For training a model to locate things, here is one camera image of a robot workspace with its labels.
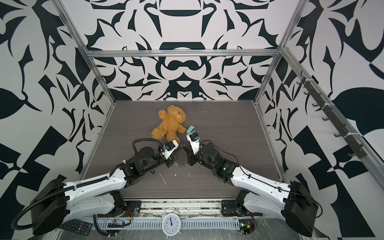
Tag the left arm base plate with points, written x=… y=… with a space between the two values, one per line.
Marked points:
x=132 y=209

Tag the teal toy block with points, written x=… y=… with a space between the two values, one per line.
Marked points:
x=191 y=130

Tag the brown teddy bear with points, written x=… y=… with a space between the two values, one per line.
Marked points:
x=172 y=122

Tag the white cable duct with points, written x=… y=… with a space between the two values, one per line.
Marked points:
x=185 y=224

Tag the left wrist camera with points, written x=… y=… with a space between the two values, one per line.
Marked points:
x=170 y=148

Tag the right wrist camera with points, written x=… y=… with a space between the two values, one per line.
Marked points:
x=194 y=140

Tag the green electronics module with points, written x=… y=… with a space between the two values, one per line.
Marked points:
x=247 y=228

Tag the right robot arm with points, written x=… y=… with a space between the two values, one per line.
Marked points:
x=292 y=202

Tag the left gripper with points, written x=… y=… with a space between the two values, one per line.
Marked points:
x=170 y=159

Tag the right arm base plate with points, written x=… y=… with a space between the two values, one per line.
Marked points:
x=233 y=208

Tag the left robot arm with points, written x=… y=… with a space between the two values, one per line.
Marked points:
x=60 y=202

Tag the small circuit board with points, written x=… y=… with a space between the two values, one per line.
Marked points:
x=119 y=223

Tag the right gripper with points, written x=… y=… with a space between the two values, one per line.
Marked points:
x=192 y=160

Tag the white alarm clock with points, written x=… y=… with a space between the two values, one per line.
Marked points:
x=171 y=222

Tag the black remote control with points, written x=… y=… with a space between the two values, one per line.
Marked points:
x=77 y=227

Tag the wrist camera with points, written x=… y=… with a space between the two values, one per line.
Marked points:
x=194 y=140
x=170 y=148

